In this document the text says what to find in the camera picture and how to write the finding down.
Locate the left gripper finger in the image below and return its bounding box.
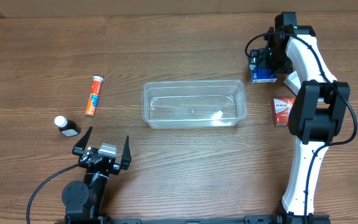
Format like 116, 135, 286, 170
121, 136, 132, 170
73, 126, 93, 150

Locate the blue medicine box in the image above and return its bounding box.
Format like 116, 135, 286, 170
250, 68, 277, 83

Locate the dark medicine bottle white cap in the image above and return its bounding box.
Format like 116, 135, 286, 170
54, 116, 81, 137

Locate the white medicine box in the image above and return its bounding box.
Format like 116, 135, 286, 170
283, 71, 301, 95

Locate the red medicine box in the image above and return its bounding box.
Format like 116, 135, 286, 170
271, 98, 295, 126

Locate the orange effervescent tablet tube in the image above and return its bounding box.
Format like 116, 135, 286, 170
85, 75, 104, 117

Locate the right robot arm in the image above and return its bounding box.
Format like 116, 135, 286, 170
249, 12, 351, 222

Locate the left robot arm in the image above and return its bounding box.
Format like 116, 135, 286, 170
62, 127, 132, 223

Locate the clear plastic container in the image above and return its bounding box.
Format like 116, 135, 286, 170
142, 80, 247, 129

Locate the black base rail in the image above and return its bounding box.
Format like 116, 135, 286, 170
56, 214, 331, 224

